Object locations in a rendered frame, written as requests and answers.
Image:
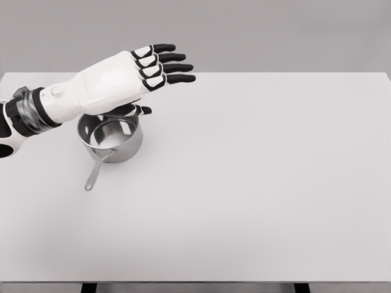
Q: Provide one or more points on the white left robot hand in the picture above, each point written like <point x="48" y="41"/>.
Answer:
<point x="113" y="79"/>

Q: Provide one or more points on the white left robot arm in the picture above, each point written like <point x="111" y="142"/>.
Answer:
<point x="46" y="102"/>

